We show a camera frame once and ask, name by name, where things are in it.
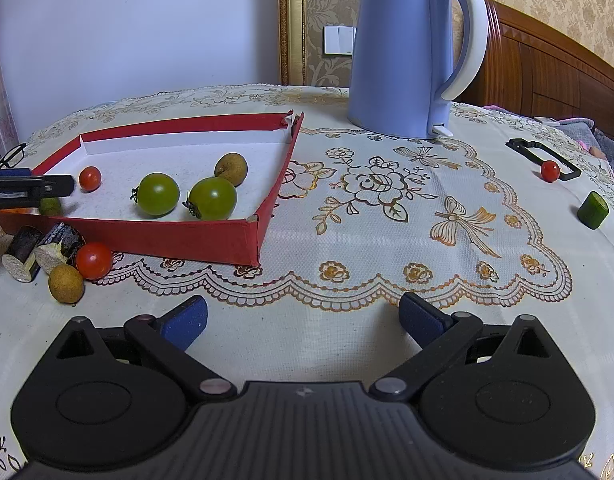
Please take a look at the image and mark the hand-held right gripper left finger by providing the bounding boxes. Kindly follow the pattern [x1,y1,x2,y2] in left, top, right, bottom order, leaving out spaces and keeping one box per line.
[30,295,238,404]

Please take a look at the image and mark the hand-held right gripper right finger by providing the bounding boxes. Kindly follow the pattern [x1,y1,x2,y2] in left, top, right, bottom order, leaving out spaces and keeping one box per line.
[368,292,580,404]

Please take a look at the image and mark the red cardboard box tray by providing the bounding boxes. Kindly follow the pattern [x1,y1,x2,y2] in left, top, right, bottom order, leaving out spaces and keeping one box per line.
[0,111,305,267]

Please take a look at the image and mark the green tomato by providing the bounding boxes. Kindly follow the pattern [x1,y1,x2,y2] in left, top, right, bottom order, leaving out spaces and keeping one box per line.
[183,176,238,221]
[130,172,181,218]

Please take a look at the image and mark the brown longan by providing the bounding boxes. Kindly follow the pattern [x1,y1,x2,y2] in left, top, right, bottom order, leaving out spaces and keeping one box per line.
[214,152,249,187]
[48,264,84,304]

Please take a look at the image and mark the black eyeglasses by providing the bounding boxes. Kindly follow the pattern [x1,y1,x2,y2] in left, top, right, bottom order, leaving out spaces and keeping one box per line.
[0,142,28,171]

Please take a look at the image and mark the large red cherry tomato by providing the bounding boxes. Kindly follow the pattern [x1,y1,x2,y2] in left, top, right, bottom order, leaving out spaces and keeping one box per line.
[76,242,114,281]

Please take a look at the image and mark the pink grey bedding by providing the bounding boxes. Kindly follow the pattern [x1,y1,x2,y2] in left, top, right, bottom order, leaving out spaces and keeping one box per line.
[482,104,614,183]

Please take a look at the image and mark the blue electric kettle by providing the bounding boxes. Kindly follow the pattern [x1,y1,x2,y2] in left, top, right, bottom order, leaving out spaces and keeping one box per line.
[347,0,488,139]

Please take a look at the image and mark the wooden bed headboard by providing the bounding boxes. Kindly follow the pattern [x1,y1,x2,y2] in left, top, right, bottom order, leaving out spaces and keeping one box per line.
[457,0,614,133]

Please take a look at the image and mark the black plastic frame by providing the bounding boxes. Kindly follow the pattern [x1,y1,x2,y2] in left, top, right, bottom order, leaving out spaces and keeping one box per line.
[505,137,582,182]

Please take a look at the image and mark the white wall switch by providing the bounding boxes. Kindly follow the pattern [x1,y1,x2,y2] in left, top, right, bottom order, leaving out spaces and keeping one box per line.
[323,24,358,56]

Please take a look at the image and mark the gold wall frame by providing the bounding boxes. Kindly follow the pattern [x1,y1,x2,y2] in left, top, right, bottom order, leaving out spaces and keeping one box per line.
[278,0,308,86]

